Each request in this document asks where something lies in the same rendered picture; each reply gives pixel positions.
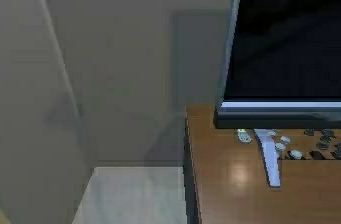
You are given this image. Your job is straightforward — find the small white remote control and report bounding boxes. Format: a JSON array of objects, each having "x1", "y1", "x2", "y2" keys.
[{"x1": 236, "y1": 128, "x2": 253, "y2": 145}]

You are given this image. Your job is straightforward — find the brown wooden table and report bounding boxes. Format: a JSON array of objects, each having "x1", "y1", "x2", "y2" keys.
[{"x1": 183, "y1": 103, "x2": 341, "y2": 224}]

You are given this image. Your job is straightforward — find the black television set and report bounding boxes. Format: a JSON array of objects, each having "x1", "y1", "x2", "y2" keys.
[{"x1": 213, "y1": 0, "x2": 341, "y2": 188}]

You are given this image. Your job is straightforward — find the black chess board with pieces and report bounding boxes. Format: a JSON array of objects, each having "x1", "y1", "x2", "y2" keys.
[{"x1": 266, "y1": 128, "x2": 341, "y2": 161}]

